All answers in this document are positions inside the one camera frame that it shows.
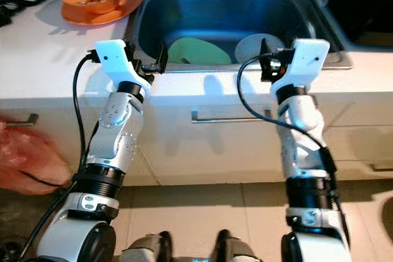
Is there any red plastic bag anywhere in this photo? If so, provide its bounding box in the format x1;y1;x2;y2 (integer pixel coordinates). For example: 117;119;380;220
0;121;71;196

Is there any robot left leg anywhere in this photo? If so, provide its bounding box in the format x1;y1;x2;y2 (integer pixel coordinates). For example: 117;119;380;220
122;231;173;262

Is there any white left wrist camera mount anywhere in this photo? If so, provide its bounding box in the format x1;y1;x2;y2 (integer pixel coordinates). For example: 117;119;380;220
95;39;148;94

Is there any white kitchen cabinet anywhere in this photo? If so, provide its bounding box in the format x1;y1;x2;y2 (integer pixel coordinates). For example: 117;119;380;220
0;96;393;186

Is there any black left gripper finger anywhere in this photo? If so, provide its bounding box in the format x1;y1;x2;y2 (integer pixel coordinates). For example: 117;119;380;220
155;45;169;82

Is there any green plate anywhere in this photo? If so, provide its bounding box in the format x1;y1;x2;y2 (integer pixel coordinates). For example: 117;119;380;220
167;37;225;65

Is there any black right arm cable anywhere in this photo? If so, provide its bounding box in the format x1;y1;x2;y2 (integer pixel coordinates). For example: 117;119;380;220
236;53;352;244

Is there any orange plate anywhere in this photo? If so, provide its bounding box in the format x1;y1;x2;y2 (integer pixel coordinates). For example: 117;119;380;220
60;0;144;26

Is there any dark appliance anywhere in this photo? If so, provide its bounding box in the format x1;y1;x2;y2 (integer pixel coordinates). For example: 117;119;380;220
322;0;393;45

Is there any steel cabinet handle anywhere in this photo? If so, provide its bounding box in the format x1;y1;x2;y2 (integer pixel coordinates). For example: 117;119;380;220
0;113;39;128
190;110;277;125

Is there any steel kitchen sink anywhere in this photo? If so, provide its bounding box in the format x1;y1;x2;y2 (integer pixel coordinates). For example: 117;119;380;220
125;0;354;71

